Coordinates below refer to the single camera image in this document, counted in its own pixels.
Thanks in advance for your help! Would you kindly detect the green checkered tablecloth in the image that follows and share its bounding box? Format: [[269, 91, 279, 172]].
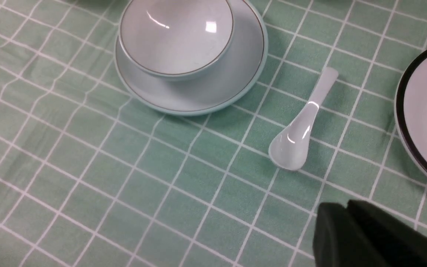
[[0, 0, 427, 267]]

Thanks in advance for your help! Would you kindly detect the plain white ceramic spoon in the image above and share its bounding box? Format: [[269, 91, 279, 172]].
[[268, 67, 339, 171]]

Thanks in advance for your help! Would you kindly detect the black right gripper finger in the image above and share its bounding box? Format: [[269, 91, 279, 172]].
[[313, 200, 427, 267]]

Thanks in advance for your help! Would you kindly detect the pale blue plate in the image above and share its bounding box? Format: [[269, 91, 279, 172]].
[[114, 0, 268, 116]]

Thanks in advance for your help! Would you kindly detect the pale blue shallow bowl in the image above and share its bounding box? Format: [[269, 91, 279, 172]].
[[119, 0, 235, 80]]

